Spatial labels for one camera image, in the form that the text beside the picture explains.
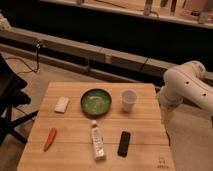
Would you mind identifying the green ceramic bowl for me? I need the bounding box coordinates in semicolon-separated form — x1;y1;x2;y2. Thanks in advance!
80;88;112;116

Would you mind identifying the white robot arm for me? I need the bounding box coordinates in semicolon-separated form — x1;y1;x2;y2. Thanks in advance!
157;61;213;124

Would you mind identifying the black remote control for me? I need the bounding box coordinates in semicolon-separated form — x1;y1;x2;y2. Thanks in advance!
117;131;131;157

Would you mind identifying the white rectangular sponge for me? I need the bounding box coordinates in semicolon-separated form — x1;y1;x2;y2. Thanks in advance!
54;97;69;113

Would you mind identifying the orange carrot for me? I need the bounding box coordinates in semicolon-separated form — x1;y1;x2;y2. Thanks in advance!
43;128;57;152

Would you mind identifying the black office chair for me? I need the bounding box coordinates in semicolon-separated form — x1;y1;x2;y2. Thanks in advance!
0;53;38;145

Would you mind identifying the black floor cable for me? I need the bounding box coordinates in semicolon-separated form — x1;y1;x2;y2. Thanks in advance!
3;39;44;75

